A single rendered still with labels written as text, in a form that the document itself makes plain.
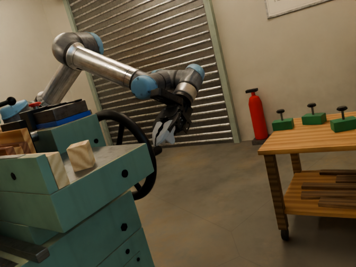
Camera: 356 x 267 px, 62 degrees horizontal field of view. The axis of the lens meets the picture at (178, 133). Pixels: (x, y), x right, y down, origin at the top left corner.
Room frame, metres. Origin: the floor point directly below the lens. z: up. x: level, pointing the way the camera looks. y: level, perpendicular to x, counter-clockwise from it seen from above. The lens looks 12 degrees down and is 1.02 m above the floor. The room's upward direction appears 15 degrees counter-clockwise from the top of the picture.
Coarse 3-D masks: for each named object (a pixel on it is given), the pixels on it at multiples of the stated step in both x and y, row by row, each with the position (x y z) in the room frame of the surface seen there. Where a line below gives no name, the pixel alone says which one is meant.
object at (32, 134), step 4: (20, 120) 0.65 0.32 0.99; (24, 120) 0.65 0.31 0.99; (4, 124) 0.68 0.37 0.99; (8, 124) 0.66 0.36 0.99; (12, 124) 0.66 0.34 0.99; (16, 124) 0.64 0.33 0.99; (20, 124) 0.64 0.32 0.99; (24, 124) 0.64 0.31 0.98; (4, 128) 0.68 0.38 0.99; (8, 128) 0.67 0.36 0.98; (12, 128) 0.66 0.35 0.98; (16, 128) 0.65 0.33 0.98; (20, 128) 0.64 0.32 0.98; (28, 128) 0.65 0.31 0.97; (44, 128) 0.72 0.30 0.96; (32, 132) 0.69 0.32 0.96; (36, 132) 0.69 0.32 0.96; (32, 136) 0.68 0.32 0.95; (36, 136) 0.69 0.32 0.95; (32, 140) 0.65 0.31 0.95; (36, 140) 0.69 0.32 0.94; (36, 152) 0.65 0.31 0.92
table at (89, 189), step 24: (144, 144) 0.55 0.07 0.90; (72, 168) 0.50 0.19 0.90; (96, 168) 0.46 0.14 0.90; (120, 168) 0.49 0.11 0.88; (144, 168) 0.53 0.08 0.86; (0, 192) 0.47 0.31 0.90; (72, 192) 0.41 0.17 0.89; (96, 192) 0.44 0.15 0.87; (120, 192) 0.48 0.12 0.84; (0, 216) 0.50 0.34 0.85; (24, 216) 0.44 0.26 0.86; (48, 216) 0.40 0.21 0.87; (72, 216) 0.40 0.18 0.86
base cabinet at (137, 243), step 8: (136, 232) 0.58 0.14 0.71; (128, 240) 0.56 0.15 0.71; (136, 240) 0.58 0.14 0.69; (144, 240) 0.59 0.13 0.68; (120, 248) 0.54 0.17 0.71; (128, 248) 0.56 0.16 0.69; (136, 248) 0.57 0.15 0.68; (144, 248) 0.59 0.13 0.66; (112, 256) 0.52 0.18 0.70; (120, 256) 0.54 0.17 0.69; (128, 256) 0.55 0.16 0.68; (136, 256) 0.56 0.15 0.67; (144, 256) 0.58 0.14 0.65; (104, 264) 0.51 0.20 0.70; (112, 264) 0.52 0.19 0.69; (120, 264) 0.53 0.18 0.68; (128, 264) 0.54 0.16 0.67; (136, 264) 0.56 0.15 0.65; (144, 264) 0.58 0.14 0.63; (152, 264) 0.59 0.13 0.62
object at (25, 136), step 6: (0, 132) 0.68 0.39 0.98; (6, 132) 0.65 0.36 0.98; (12, 132) 0.63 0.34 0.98; (18, 132) 0.62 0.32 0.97; (24, 132) 0.61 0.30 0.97; (0, 138) 0.67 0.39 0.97; (6, 138) 0.65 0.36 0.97; (12, 138) 0.64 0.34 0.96; (18, 138) 0.62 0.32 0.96; (24, 138) 0.61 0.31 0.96; (30, 138) 0.62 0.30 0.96; (0, 144) 0.68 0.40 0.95; (30, 144) 0.62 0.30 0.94
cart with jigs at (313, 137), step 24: (288, 120) 1.64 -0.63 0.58; (312, 120) 1.60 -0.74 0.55; (336, 120) 1.41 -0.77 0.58; (264, 144) 1.48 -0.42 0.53; (288, 144) 1.39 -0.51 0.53; (312, 144) 1.31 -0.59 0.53; (336, 144) 1.23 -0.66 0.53; (288, 192) 1.58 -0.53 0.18; (312, 192) 1.47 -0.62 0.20; (336, 192) 1.41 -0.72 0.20; (336, 216) 1.26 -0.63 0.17
